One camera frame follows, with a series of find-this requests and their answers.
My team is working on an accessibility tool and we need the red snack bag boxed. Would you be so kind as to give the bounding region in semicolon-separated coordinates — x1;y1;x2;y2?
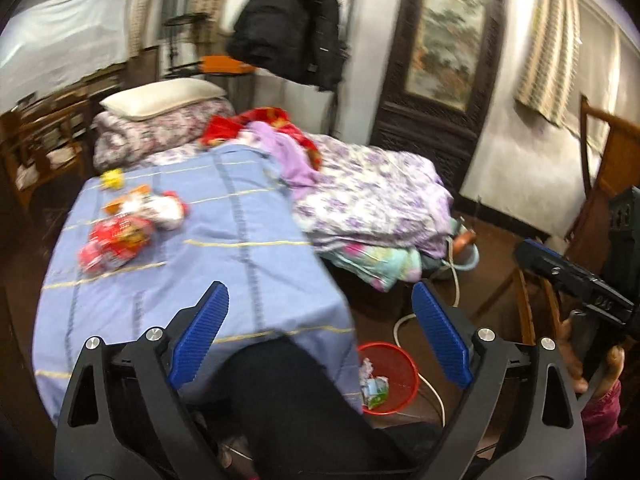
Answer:
78;214;154;275

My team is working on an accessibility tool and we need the yellow yarn pompom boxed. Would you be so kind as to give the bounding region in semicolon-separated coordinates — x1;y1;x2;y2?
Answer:
100;168;126;191

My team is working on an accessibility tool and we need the clear pink snack package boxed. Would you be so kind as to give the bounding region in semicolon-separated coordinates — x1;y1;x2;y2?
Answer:
129;193;188;231

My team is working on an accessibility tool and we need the red trash basket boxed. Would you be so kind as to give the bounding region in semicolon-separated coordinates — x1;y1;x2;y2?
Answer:
358;341;419;416

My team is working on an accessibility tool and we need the person's right hand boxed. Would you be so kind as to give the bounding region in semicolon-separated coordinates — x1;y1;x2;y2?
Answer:
558;316;626;395

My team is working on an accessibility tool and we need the light blue basin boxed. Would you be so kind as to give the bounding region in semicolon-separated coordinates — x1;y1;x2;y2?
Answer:
428;217;480;280

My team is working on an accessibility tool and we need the pastel tie-dye quilt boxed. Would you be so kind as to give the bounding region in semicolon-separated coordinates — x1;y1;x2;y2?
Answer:
320;242;422;292

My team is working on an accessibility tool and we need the blue striped bed sheet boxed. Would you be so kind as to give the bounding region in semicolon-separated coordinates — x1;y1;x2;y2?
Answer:
32;144;361;418

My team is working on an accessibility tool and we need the person's black trouser leg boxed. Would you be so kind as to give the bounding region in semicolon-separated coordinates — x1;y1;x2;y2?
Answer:
198;338;440;479

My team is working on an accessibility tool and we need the purple floral blanket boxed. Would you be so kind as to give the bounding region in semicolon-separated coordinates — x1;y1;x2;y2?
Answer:
293;134;452;258

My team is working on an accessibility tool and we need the orange medicine box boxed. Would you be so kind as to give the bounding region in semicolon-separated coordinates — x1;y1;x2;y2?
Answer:
102;184;152;216

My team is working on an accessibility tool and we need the lilac garment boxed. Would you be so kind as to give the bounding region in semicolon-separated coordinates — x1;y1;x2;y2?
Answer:
245;122;321;200

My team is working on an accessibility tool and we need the floral folded quilt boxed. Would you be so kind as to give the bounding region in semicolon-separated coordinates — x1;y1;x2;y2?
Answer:
92;98;234;172

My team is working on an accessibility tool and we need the red blanket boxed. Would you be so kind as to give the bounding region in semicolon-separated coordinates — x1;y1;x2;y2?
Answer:
200;106;324;172

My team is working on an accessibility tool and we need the cream pillow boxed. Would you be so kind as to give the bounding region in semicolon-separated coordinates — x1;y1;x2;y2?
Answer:
100;78;227;122

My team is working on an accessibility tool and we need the wooden armchair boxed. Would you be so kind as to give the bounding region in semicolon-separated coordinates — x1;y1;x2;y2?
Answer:
1;91;91;214

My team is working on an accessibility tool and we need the carved painted screen panel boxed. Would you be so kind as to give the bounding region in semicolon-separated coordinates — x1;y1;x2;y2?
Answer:
370;0;506;193

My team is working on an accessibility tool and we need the black round stool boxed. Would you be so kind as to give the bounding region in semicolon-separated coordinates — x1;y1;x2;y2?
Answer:
163;12;209;79

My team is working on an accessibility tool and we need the orange box on stand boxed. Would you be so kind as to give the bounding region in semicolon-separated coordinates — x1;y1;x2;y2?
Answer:
198;54;256;77

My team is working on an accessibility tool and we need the white covered shelf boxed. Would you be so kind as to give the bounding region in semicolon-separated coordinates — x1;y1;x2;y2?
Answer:
1;0;129;112

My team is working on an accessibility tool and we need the black hanging jacket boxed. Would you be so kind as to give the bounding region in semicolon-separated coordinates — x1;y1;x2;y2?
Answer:
227;0;345;92

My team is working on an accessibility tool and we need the white power cable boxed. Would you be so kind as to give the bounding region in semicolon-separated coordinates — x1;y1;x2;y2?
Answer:
391;236;462;427

